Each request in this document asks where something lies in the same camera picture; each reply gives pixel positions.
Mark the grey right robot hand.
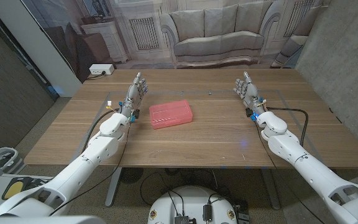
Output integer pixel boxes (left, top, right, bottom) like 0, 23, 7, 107
233, 71, 267, 116

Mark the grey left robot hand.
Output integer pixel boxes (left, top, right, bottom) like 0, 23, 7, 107
120, 72, 149, 118

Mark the pink plastic case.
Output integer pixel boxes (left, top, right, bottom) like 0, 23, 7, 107
149, 99, 194, 130

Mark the white power strip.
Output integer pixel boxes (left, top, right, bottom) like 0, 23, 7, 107
88, 63, 115, 76

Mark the printed living room backdrop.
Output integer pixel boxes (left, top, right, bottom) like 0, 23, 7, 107
20, 0, 332, 83

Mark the black round floor disc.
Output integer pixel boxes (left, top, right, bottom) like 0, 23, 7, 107
119, 167, 144, 185

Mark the grey table leg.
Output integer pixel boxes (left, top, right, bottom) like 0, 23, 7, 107
104, 167, 122, 208
261, 167, 282, 211

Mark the black floor power strip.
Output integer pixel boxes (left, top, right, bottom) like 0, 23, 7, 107
236, 198, 250, 224

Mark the white robot torso base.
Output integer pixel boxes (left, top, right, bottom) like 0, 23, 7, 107
147, 185, 239, 224

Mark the black adapter on torso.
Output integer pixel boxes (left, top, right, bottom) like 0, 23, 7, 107
202, 203, 213, 222

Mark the yellow and black pad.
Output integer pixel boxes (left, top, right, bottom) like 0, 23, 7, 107
1, 176, 43, 200

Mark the white robot chest edge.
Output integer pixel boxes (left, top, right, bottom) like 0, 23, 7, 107
0, 215, 107, 224

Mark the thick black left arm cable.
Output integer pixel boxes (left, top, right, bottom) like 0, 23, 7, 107
80, 108, 121, 155

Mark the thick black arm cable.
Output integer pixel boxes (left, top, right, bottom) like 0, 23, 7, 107
80, 108, 121, 155
265, 106, 310, 147

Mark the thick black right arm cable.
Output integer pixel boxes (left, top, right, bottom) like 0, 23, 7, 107
265, 106, 310, 147

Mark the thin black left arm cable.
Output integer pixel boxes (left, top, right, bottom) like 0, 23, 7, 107
48, 119, 132, 217

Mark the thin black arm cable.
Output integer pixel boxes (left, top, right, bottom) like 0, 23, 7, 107
253, 119, 326, 224
48, 119, 132, 217

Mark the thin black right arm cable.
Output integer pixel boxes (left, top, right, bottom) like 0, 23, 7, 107
253, 119, 326, 224

